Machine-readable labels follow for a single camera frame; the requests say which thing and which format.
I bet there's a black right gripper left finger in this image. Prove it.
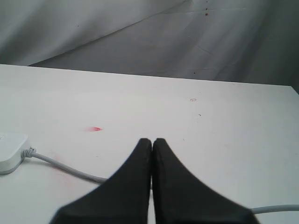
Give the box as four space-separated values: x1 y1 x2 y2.
51 138 152 224

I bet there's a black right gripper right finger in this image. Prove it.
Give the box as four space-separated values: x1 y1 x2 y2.
152 138 257 224

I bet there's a white five-outlet power strip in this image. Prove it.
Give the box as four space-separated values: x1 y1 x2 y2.
0 133 31 175

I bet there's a grey backdrop cloth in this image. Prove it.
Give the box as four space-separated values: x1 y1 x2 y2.
0 0 299 90

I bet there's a grey power cable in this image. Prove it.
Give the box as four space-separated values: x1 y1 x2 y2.
21 147 299 214

